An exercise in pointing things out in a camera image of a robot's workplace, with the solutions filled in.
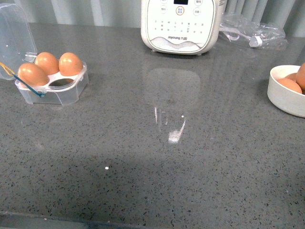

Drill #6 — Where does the white power cord plug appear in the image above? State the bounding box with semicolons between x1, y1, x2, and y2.
219;24;263;48

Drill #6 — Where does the brown egg back right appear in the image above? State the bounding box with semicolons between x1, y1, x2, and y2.
59;52;83;76

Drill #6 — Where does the blue rubber band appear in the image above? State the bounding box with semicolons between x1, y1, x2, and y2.
13;74;46;97

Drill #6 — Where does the clear plastic egg box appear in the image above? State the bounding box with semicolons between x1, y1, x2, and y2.
0;3;89;105

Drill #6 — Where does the brown egg in bowl lower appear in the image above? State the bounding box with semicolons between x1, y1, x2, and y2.
277;78;302;94

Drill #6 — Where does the yellow rubber band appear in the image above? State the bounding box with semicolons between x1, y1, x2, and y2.
0;62;15;76

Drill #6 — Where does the brown egg front left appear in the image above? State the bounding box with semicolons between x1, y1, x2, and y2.
18;63;49;86

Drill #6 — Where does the white round bowl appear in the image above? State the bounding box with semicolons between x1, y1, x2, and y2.
267;65;305;118

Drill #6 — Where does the clear plastic bag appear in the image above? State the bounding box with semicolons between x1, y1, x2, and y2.
220;13;288;51

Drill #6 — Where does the white Joyoung soymilk maker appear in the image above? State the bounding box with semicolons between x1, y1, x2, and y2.
141;0;227;55

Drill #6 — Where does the brown egg back left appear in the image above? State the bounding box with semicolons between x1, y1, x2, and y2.
35;52;60;75

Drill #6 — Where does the brown egg in bowl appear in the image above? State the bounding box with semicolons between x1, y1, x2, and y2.
277;78;302;94
296;63;305;90

